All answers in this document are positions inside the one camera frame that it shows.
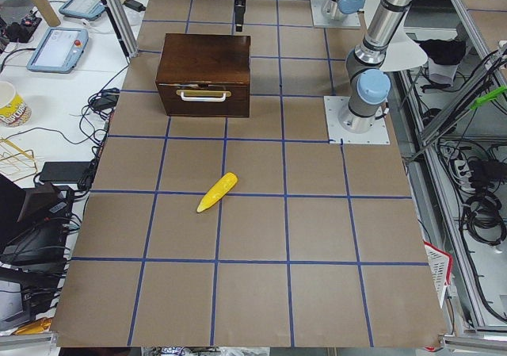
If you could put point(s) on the far blue teach pendant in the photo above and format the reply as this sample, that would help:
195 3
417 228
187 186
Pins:
82 9

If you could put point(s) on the yellow corn cob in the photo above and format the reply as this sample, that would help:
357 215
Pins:
217 191

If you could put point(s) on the black cloth bundle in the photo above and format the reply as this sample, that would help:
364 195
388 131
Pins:
444 52

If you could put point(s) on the white red plastic basket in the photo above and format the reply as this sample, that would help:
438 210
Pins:
440 263

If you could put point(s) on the aluminium frame post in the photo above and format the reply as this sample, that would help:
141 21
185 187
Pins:
121 27

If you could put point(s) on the cardboard tube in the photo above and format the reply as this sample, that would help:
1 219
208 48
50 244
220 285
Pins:
47 12

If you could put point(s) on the white paper sheet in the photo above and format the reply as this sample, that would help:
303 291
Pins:
403 53

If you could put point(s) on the white power strip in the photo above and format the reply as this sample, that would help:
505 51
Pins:
461 172

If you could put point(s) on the black electronics box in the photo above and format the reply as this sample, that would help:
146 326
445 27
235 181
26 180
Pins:
33 222

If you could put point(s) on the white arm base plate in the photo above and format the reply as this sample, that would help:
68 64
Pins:
320 21
345 128

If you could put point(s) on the paper popcorn cup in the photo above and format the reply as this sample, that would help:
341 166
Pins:
14 110

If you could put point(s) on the wooden drawer with white handle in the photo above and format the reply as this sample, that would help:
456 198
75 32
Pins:
205 100

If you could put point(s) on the gold wire rack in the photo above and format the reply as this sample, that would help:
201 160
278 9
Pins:
16 163

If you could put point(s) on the green plastic clip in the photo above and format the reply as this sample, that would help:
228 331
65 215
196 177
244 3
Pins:
491 96

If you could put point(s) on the dark wooden drawer box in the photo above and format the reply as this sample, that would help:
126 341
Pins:
204 59

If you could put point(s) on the near blue teach pendant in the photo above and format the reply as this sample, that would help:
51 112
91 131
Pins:
59 50

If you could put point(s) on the blue teach pendant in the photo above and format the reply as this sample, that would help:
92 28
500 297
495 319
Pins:
59 50
82 9

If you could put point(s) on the black power adapter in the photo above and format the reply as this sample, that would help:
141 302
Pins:
63 172

